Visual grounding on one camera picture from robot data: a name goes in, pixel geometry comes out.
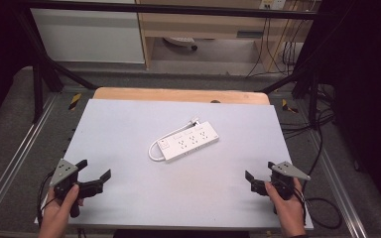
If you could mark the black diagonal frame strut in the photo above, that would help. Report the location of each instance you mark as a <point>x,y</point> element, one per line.
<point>59,71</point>
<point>286,82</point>

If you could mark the black horizontal frame bar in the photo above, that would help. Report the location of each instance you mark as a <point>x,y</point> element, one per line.
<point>178,9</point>

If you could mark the white wall socket strip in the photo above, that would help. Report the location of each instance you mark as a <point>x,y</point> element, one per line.
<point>273,3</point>

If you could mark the white chair base with caster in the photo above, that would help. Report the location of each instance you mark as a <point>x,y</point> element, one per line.
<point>182,41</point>

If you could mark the white cabinet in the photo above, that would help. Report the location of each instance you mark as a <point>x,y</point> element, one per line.
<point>89,36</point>

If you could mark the white power plug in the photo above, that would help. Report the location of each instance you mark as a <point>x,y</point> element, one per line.
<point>195,120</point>

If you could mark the aluminium floor rail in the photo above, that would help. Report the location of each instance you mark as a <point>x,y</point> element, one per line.
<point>20,148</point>
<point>339,185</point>

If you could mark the white power strip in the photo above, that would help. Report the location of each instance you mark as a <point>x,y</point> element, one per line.
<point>188,141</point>

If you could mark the person's left hand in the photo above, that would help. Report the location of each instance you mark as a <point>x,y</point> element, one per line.
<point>58,214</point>

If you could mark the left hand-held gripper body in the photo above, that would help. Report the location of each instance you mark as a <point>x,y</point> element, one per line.
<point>64,172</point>

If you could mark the white table board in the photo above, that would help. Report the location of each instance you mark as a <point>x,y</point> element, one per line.
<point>135,172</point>

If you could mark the person's right hand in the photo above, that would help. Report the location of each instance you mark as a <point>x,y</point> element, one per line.
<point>286,208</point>

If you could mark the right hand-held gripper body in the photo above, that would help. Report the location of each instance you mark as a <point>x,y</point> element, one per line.
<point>286,172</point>

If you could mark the dark curtain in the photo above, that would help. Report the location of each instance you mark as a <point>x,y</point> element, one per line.
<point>0,59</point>
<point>367,92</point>

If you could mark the wooden desk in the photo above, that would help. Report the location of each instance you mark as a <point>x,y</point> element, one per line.
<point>208,23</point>

